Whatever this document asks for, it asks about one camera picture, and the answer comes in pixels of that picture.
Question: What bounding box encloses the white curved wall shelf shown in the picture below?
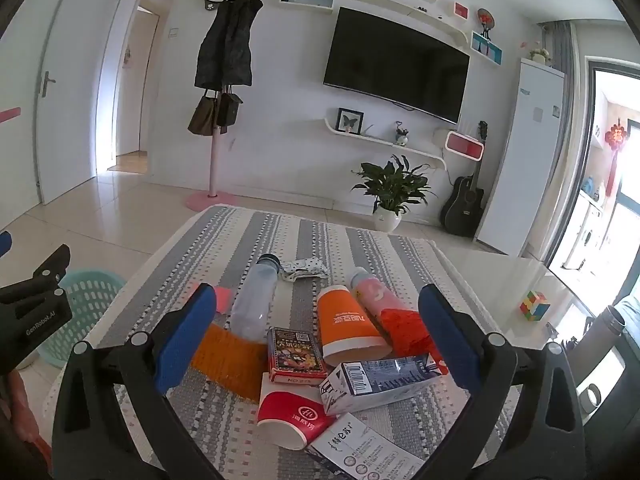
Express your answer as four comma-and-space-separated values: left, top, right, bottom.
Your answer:
322, 118, 448, 170

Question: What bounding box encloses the black acoustic guitar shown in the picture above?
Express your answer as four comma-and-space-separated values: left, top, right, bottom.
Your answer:
439, 120, 488, 237

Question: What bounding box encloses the dark playing card box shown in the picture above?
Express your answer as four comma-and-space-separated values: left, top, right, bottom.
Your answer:
267, 327, 328, 386

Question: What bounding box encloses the orange paper cup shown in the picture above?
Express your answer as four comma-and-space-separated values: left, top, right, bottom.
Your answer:
317, 285, 392, 367

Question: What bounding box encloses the red orange crinkled wrapper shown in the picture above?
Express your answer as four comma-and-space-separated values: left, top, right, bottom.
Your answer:
378, 309, 442, 364

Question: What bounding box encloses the colourful rubik's cube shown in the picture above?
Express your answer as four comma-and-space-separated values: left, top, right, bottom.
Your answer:
518, 290, 550, 322

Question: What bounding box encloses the clear plastic water bottle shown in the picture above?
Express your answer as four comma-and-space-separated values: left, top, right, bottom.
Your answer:
229, 254, 281, 342

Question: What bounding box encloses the red white wall box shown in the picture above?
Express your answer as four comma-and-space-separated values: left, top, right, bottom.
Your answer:
444, 130, 485, 162

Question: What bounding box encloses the green potted plant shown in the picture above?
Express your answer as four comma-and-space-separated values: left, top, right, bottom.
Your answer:
352, 154, 434, 233

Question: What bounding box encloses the red paper cup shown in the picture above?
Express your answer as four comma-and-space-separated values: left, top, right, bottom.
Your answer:
256, 373, 336, 451

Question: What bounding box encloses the black hanging jacket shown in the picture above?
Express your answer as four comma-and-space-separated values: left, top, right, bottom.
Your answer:
194, 0, 264, 91

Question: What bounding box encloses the black flat screen television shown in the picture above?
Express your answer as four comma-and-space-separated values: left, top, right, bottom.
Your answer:
323, 8, 470, 122

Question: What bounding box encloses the blue white milk carton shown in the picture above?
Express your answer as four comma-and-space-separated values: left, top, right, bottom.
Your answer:
319, 356, 442, 416

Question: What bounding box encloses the white door with handle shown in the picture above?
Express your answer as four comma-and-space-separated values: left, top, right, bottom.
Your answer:
35, 0, 119, 205

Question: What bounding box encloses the small pink paper piece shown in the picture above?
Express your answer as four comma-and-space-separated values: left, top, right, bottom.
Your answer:
214, 286, 233, 314

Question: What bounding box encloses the teal plastic laundry basket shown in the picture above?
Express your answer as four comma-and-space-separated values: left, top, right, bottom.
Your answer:
37, 269, 126, 368

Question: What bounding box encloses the red chinese knot ornament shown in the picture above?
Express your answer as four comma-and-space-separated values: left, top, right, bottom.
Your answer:
605, 119, 629, 197

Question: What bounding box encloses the person's left hand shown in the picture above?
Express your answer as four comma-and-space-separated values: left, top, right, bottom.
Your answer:
1, 370, 51, 468

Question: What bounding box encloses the polka dot wrapper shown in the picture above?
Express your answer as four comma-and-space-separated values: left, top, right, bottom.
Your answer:
280, 257, 329, 283

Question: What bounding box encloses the butterfly picture frame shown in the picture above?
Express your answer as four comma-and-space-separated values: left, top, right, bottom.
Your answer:
335, 108, 364, 134

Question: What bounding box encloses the brown hanging bag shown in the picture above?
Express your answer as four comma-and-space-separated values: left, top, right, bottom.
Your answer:
188, 92, 243, 136

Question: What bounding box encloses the pink printed bottle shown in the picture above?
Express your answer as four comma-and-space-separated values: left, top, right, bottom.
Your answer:
348, 266, 393, 327

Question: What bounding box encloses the white refrigerator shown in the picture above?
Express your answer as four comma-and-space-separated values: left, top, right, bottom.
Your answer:
476, 58, 564, 257

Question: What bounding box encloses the pink coat rack stand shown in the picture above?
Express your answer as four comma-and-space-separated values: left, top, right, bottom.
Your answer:
184, 0, 286, 213

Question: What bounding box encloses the grey steel thermos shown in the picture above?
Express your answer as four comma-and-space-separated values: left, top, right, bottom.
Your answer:
567, 307, 625, 386

